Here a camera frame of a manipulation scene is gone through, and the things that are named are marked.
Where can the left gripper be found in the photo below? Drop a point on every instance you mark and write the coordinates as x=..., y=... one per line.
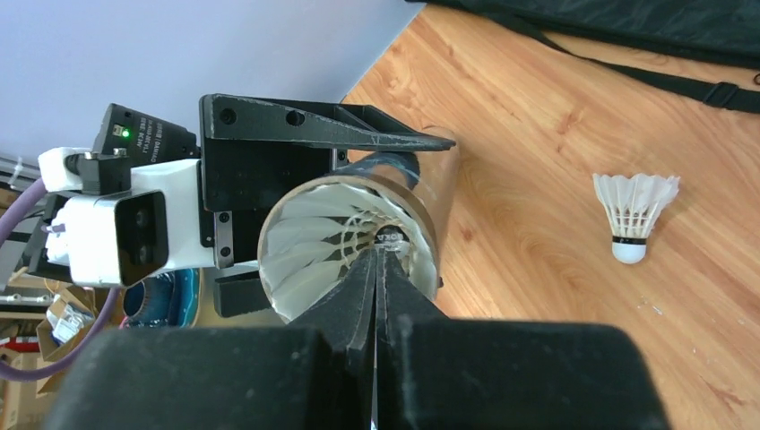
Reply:
x=254, y=151

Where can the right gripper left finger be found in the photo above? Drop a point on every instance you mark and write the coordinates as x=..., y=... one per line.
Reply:
x=315, y=373

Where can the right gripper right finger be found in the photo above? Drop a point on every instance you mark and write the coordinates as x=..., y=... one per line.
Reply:
x=437, y=372

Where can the black shuttlecock tube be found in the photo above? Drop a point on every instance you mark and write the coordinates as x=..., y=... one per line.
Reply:
x=422, y=182

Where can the white feather shuttlecock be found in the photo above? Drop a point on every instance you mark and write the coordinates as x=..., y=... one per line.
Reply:
x=633, y=204

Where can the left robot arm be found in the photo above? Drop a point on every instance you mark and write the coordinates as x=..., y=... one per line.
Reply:
x=151, y=140

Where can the black Crossway racket bag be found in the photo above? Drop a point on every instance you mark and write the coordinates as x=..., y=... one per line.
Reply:
x=716, y=32

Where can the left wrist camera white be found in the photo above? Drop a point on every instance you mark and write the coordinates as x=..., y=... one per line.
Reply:
x=123, y=223

